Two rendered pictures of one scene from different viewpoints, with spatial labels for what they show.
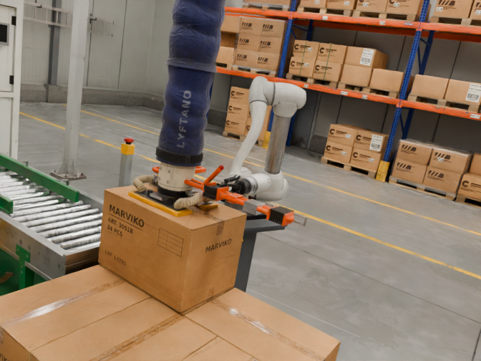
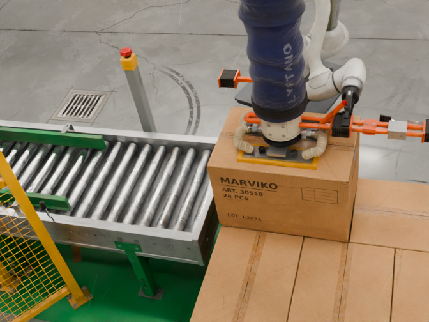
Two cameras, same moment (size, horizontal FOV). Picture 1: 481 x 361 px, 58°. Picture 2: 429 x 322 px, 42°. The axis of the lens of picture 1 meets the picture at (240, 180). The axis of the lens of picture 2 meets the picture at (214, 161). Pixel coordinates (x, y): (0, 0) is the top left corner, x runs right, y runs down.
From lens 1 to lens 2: 1.37 m
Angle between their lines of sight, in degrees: 31
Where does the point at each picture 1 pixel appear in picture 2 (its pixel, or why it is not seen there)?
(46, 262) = (169, 248)
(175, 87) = (271, 46)
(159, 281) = (312, 225)
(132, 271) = (272, 223)
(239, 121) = not seen: outside the picture
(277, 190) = (340, 43)
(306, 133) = not seen: outside the picture
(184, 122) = (290, 77)
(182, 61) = (275, 20)
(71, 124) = not seen: outside the picture
